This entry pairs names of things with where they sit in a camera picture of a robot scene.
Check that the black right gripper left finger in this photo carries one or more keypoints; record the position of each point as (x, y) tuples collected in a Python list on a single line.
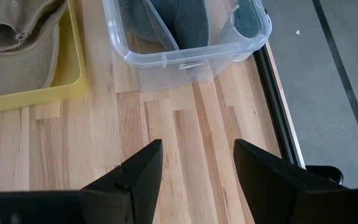
[(135, 193)]

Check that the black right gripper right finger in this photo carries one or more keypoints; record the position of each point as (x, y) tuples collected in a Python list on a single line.
[(266, 186)]

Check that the grey baseball cap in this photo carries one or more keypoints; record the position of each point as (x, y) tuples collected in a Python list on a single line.
[(185, 25), (149, 25)]

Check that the beige baseball cap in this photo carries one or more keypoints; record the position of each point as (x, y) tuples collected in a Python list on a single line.
[(14, 71), (36, 15)]

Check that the yellow plastic tray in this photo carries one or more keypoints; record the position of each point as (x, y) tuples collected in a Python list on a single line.
[(70, 84)]

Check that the clear plastic bin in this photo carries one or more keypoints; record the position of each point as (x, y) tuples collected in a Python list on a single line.
[(166, 60)]

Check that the black aluminium table frame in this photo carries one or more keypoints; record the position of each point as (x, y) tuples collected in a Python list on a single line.
[(277, 115)]

